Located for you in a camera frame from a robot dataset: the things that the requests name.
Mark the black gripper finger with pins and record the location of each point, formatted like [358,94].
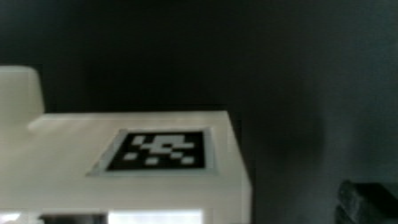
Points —
[367,204]

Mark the white front drawer box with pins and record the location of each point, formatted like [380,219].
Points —
[113,168]

